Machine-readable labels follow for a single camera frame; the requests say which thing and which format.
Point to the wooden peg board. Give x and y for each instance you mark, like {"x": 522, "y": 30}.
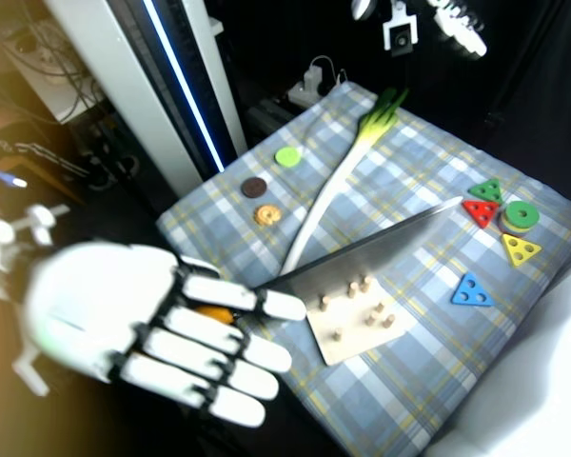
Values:
{"x": 357, "y": 340}

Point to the white power adapter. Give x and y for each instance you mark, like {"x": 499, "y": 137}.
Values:
{"x": 309, "y": 88}

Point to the yellow triangle block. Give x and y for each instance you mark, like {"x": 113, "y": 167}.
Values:
{"x": 516, "y": 259}

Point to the green sandwich cookie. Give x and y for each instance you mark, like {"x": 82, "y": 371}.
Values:
{"x": 288, "y": 156}

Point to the swirled butter cookie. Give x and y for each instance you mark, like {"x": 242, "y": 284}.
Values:
{"x": 268, "y": 215}

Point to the blue triangle block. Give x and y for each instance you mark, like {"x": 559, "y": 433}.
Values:
{"x": 471, "y": 301}

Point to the red triangle block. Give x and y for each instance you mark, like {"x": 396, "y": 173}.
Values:
{"x": 476, "y": 216}

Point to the blue yellow plaid cloth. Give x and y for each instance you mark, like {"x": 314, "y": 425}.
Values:
{"x": 409, "y": 381}

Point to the green white leek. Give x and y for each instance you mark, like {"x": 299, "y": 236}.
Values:
{"x": 338, "y": 176}

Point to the white robot body column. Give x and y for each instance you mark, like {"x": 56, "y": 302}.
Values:
{"x": 124, "y": 95}

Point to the stack of coloured rings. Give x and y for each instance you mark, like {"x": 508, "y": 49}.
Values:
{"x": 510, "y": 215}

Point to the green triangle block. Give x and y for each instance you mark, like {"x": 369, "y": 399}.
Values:
{"x": 481, "y": 192}

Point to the chocolate sandwich cookie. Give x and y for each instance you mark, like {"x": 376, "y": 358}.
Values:
{"x": 254, "y": 186}

